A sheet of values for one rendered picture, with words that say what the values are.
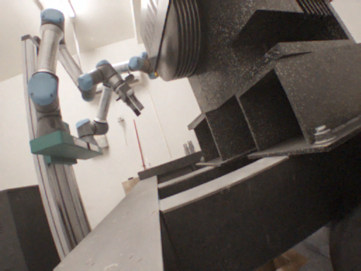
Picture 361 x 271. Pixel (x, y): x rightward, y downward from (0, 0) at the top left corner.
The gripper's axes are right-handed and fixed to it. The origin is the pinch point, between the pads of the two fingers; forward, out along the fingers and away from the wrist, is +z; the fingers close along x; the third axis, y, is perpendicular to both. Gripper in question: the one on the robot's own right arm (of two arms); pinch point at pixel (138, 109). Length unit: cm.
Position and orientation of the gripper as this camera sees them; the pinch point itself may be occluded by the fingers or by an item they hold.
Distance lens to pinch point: 87.2
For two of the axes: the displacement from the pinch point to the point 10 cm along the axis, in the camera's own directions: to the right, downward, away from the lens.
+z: 6.3, 7.7, 0.9
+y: -7.2, 6.3, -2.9
